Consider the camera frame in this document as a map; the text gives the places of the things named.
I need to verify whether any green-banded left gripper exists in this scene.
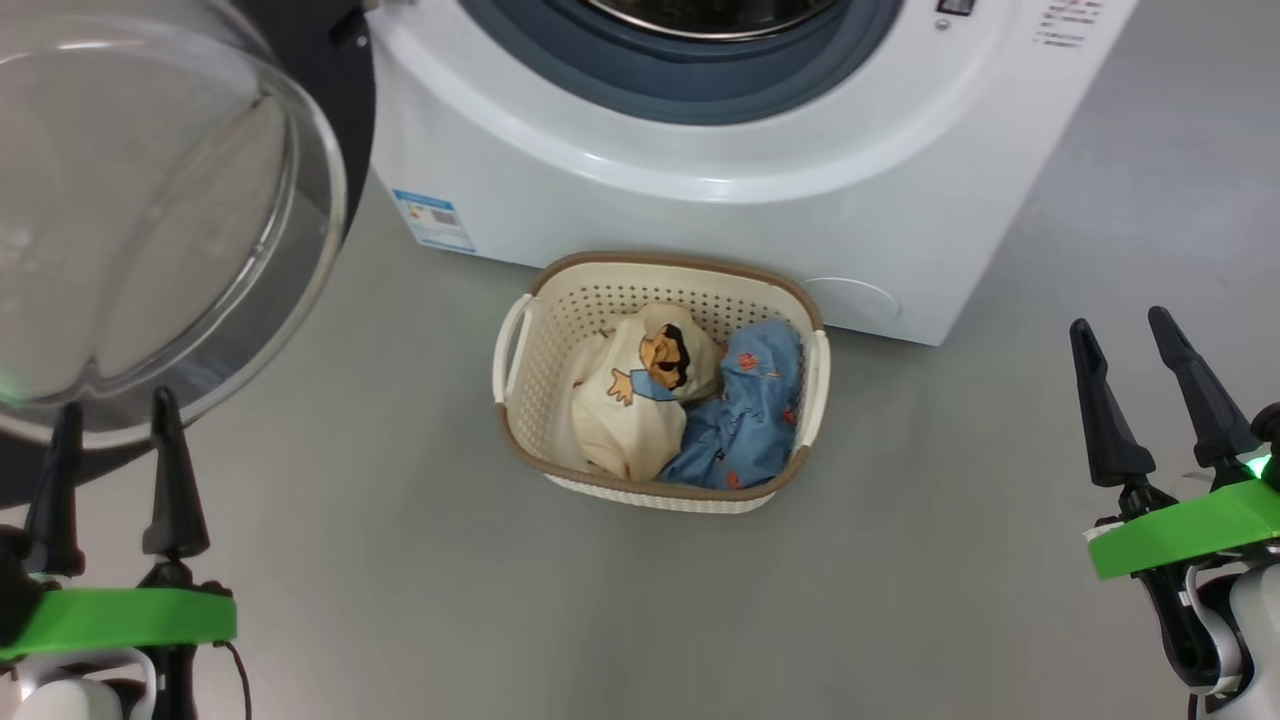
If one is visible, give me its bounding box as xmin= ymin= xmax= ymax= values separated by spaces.
xmin=0 ymin=388 xmax=238 ymax=720

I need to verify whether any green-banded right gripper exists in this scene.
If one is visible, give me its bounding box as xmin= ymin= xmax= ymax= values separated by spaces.
xmin=1069 ymin=306 xmax=1280 ymax=691

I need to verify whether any black round glass washer door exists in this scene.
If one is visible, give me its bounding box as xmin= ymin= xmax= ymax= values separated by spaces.
xmin=0 ymin=0 xmax=376 ymax=511

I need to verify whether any blue patterned garment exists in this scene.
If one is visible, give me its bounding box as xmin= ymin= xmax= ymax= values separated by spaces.
xmin=657 ymin=320 xmax=804 ymax=491

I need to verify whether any cream cartoon print garment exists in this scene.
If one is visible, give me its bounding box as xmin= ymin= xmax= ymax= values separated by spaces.
xmin=570 ymin=303 xmax=723 ymax=483

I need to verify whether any white front-load washing machine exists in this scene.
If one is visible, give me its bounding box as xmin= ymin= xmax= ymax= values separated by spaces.
xmin=365 ymin=0 xmax=1141 ymax=347

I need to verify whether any washing machine drum with clothes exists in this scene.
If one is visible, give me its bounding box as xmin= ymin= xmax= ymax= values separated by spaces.
xmin=585 ymin=0 xmax=841 ymax=41

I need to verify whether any small printed text sticker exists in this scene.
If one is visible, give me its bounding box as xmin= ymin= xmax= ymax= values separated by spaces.
xmin=1033 ymin=0 xmax=1106 ymax=49

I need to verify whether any blue energy label sticker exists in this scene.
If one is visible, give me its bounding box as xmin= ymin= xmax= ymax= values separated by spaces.
xmin=392 ymin=189 xmax=476 ymax=253

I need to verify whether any cream perforated laundry basket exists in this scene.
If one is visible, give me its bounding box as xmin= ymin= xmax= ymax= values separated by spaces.
xmin=492 ymin=251 xmax=832 ymax=514

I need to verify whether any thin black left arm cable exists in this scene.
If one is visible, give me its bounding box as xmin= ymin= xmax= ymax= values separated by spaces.
xmin=215 ymin=640 xmax=253 ymax=720

